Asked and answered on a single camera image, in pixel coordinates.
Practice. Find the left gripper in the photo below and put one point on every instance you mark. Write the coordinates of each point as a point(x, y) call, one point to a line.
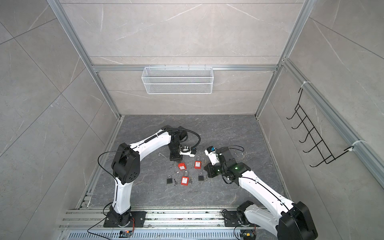
point(174, 157)

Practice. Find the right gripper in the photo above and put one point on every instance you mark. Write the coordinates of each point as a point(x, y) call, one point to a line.
point(209, 169)

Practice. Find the small red padlock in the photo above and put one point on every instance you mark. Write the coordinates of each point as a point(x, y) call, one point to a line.
point(198, 163)

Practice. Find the red long-shackle padlock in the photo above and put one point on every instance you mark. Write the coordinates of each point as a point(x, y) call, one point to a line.
point(185, 179)

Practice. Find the small black padlock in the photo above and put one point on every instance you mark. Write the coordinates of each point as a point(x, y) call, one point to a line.
point(170, 180)

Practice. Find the red padlock with key ring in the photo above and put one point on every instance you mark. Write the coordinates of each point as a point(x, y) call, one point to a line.
point(182, 166)

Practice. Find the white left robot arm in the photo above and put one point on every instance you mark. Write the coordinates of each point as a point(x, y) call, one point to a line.
point(124, 166)

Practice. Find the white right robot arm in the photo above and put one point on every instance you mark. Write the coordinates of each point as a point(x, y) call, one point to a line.
point(282, 217)

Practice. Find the black padlock near key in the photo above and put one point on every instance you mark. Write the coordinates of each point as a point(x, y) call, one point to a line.
point(201, 177)

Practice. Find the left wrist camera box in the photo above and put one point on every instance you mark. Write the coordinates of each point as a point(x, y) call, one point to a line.
point(188, 151)

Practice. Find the white wire mesh basket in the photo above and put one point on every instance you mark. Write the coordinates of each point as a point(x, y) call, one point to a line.
point(178, 80)

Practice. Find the black wire hook rack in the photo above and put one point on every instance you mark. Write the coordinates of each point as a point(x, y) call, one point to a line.
point(314, 136)

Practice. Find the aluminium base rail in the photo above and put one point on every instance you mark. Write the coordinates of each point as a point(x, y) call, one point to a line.
point(159, 223)

